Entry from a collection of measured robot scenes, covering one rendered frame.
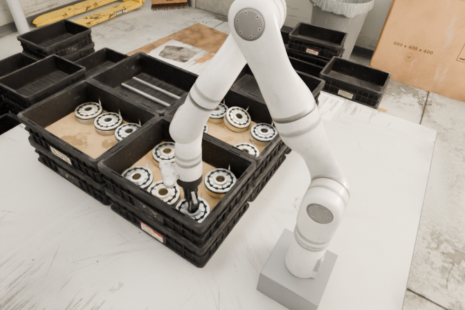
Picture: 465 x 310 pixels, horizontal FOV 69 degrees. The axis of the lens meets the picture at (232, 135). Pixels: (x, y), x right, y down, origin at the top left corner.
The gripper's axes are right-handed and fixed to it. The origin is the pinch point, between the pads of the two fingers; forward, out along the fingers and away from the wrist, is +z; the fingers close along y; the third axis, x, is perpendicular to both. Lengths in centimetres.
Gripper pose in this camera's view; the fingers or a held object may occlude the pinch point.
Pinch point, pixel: (189, 203)
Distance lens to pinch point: 104.2
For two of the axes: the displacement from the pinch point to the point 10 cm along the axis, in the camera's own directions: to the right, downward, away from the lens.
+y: -3.5, -6.4, 6.9
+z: -0.6, 7.5, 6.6
